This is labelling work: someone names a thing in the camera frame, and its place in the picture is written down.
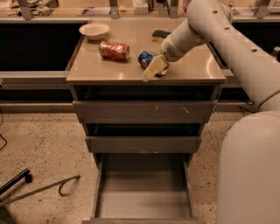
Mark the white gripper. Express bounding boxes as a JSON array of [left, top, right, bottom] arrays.
[[141, 20, 207, 81]]

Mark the blue pepsi can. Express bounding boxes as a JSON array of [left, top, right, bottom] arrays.
[[138, 51, 168, 76]]

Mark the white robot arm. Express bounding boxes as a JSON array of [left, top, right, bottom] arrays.
[[143, 0, 280, 224]]

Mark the orange soda can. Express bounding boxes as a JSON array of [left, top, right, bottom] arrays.
[[99, 41, 130, 60]]

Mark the top drawer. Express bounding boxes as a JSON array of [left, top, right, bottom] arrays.
[[73, 101, 215, 124]]

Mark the grey drawer cabinet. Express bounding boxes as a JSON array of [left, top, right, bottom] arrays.
[[66, 18, 225, 224]]

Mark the middle drawer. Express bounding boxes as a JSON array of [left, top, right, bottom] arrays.
[[85, 136, 201, 153]]

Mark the open bottom drawer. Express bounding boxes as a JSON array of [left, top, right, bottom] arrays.
[[82, 153, 206, 224]]

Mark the green yellow sponge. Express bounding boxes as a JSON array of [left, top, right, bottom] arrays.
[[151, 30, 171, 42]]

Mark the white bowl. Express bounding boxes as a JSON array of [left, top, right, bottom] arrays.
[[79, 23, 109, 41]]

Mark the grey metal hooked rod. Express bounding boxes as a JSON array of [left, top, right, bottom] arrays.
[[0, 175, 81, 207]]

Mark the black wheeled stand leg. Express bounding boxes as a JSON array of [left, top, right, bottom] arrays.
[[0, 169, 33, 195]]

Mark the black cable at left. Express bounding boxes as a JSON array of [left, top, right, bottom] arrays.
[[0, 110, 8, 151]]

